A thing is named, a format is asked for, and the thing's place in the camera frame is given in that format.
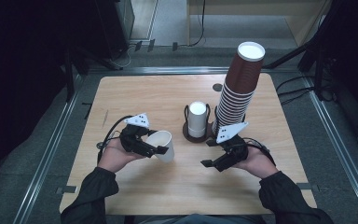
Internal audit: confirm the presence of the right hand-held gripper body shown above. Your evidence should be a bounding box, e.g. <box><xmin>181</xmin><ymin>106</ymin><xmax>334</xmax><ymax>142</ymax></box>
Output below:
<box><xmin>215</xmin><ymin>121</ymin><xmax>250</xmax><ymax>173</ymax></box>

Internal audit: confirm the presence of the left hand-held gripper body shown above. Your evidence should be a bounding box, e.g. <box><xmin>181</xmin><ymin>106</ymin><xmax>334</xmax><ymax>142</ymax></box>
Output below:
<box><xmin>119</xmin><ymin>112</ymin><xmax>157</xmax><ymax>157</ymax></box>

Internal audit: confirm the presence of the single white paper cup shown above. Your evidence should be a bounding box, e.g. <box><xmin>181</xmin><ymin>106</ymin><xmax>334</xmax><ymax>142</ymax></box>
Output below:
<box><xmin>145</xmin><ymin>130</ymin><xmax>175</xmax><ymax>164</ymax></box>

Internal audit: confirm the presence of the brown cup holder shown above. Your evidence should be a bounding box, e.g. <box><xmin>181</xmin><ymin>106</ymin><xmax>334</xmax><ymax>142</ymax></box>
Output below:
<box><xmin>211</xmin><ymin>105</ymin><xmax>247</xmax><ymax>141</ymax></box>
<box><xmin>182</xmin><ymin>104</ymin><xmax>214</xmax><ymax>145</ymax></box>

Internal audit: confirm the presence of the stack of white paper cups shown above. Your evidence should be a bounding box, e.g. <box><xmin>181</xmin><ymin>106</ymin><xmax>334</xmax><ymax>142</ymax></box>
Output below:
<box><xmin>187</xmin><ymin>101</ymin><xmax>208</xmax><ymax>139</ymax></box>

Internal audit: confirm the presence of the stack of brown paper cups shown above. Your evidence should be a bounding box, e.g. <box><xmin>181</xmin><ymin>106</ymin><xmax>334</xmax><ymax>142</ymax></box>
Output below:
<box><xmin>213</xmin><ymin>41</ymin><xmax>267</xmax><ymax>138</ymax></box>

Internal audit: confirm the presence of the person's left hand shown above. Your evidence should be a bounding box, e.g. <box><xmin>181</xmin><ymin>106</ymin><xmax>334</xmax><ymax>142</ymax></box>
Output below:
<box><xmin>97</xmin><ymin>137</ymin><xmax>147</xmax><ymax>174</ymax></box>

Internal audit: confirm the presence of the person's right hand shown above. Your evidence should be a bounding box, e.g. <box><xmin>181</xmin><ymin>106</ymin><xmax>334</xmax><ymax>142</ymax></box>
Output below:
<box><xmin>232</xmin><ymin>146</ymin><xmax>280</xmax><ymax>180</ymax></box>

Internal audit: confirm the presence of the black tripod stand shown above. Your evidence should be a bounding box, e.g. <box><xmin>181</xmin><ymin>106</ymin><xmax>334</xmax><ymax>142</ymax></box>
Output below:
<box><xmin>262</xmin><ymin>0</ymin><xmax>329</xmax><ymax>92</ymax></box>

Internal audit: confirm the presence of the black cabinet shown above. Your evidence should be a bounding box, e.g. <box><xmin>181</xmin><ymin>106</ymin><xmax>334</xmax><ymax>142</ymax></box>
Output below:
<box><xmin>94</xmin><ymin>0</ymin><xmax>131</xmax><ymax>60</ymax></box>

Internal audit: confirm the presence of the light wooden furniture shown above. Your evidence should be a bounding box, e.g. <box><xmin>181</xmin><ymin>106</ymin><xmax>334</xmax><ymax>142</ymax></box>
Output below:
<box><xmin>186</xmin><ymin>0</ymin><xmax>335</xmax><ymax>48</ymax></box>

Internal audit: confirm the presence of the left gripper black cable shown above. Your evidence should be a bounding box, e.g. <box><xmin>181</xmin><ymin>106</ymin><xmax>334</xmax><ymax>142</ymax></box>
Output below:
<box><xmin>96</xmin><ymin>115</ymin><xmax>135</xmax><ymax>164</ymax></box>

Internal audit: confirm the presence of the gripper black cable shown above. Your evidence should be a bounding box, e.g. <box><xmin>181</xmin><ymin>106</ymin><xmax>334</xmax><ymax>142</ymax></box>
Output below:
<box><xmin>96</xmin><ymin>115</ymin><xmax>135</xmax><ymax>164</ymax></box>
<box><xmin>241</xmin><ymin>136</ymin><xmax>277</xmax><ymax>166</ymax></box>

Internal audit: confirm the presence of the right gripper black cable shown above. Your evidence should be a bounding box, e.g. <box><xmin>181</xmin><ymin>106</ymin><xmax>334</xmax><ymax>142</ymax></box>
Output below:
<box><xmin>241</xmin><ymin>136</ymin><xmax>277</xmax><ymax>166</ymax></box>

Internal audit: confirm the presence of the white floor cable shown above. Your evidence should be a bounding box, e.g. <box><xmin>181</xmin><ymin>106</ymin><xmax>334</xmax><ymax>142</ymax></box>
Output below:
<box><xmin>115</xmin><ymin>43</ymin><xmax>138</xmax><ymax>68</ymax></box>

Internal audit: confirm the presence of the black floor cable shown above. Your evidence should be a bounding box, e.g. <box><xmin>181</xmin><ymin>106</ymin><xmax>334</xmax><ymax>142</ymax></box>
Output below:
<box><xmin>275</xmin><ymin>75</ymin><xmax>315</xmax><ymax>94</ymax></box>
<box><xmin>279</xmin><ymin>88</ymin><xmax>317</xmax><ymax>105</ymax></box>

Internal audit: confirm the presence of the grey metal table bracket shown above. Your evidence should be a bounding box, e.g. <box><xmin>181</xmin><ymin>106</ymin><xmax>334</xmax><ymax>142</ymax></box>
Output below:
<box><xmin>296</xmin><ymin>182</ymin><xmax>320</xmax><ymax>191</ymax></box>
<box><xmin>55</xmin><ymin>185</ymin><xmax>79</xmax><ymax>195</ymax></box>

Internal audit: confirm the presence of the aluminium floor rail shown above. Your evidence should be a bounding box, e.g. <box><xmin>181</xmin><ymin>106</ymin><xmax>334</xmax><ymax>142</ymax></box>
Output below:
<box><xmin>12</xmin><ymin>74</ymin><xmax>86</xmax><ymax>224</ymax></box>
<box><xmin>301</xmin><ymin>74</ymin><xmax>358</xmax><ymax>224</ymax></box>

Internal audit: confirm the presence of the black hanging cable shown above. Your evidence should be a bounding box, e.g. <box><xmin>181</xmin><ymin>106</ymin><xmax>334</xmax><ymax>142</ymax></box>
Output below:
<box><xmin>187</xmin><ymin>0</ymin><xmax>207</xmax><ymax>48</ymax></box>

